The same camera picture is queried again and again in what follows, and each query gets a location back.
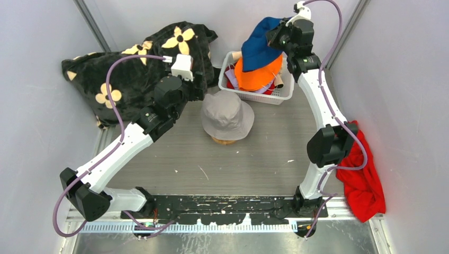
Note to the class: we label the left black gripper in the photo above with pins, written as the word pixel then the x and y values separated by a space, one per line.
pixel 196 92

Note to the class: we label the red cloth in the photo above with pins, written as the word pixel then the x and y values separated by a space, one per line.
pixel 362 188

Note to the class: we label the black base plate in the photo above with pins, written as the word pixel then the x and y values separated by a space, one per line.
pixel 227 210

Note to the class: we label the black blanket with cream flowers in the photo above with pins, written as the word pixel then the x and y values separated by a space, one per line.
pixel 126 78

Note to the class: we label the white plastic basket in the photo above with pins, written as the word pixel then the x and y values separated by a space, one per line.
pixel 278 96

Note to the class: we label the wooden hat stand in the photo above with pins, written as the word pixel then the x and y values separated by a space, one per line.
pixel 223 142

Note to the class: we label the orange bucket hat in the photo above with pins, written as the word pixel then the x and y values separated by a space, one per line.
pixel 259 80

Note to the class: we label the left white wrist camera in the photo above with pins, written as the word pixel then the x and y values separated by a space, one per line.
pixel 181 66

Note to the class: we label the blue bucket hat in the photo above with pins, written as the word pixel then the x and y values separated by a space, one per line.
pixel 256 52

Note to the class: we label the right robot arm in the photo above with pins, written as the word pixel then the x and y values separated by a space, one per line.
pixel 334 136

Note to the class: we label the red bucket hat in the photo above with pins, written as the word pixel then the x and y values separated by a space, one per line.
pixel 267 90

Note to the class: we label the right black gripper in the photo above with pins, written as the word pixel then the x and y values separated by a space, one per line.
pixel 271 36

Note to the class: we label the grey bucket hat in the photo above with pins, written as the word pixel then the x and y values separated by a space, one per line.
pixel 224 116

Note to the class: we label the lilac bucket hat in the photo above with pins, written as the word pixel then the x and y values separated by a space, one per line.
pixel 230 75

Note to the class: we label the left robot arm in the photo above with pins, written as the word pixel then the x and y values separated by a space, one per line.
pixel 90 196

